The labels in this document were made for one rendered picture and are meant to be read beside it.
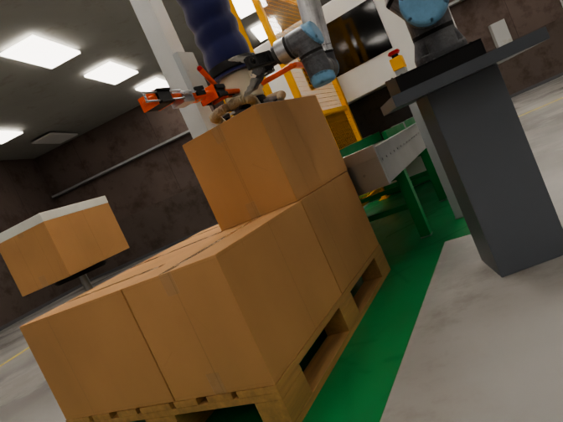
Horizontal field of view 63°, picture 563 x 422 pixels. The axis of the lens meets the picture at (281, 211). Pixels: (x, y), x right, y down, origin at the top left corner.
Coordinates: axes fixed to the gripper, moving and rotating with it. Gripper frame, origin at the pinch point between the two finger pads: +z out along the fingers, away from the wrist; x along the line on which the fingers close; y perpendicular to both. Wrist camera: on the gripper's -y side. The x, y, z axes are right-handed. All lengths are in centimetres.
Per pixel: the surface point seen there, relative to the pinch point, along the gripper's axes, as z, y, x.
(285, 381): -7, -60, -95
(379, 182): -18, 60, -64
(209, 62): 18.2, 18.3, 16.5
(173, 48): 107, 131, 75
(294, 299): -7, -37, -79
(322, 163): -6, 31, -44
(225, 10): 4.6, 26.5, 33.9
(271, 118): -5.7, 4.0, -19.5
